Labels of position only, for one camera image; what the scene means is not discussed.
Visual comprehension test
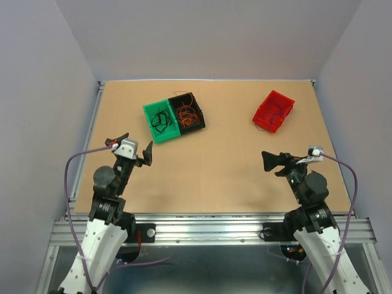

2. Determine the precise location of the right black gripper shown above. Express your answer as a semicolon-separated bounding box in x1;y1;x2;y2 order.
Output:
260;150;307;204

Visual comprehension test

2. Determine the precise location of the red plastic bin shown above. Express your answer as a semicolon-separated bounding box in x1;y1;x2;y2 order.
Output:
252;90;295;134

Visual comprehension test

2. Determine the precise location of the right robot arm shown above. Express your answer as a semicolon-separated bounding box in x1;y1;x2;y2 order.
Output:
259;146;370;293

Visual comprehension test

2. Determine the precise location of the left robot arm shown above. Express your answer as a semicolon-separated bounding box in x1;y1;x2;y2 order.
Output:
56;134;153;293

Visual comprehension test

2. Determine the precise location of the green plastic bin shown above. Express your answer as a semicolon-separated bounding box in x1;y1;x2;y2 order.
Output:
143;99;181;143

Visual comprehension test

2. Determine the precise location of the black plastic bin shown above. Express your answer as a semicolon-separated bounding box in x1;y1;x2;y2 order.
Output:
168;92;206;135

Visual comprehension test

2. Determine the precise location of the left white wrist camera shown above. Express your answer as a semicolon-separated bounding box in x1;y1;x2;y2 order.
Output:
111;138;138;160

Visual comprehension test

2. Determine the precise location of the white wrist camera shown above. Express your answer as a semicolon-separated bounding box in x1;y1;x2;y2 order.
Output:
111;138;138;160
296;145;323;165

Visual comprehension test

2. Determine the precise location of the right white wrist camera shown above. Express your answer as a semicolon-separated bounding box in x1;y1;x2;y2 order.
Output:
296;145;323;165

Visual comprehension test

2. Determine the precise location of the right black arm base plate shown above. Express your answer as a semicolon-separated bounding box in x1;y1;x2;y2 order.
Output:
259;222;296;242

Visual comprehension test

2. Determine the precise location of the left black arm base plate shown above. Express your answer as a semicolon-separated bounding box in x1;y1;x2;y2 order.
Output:
125;223;156;244

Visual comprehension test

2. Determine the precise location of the aluminium rail frame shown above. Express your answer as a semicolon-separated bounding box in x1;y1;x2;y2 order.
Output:
33;80;392;294

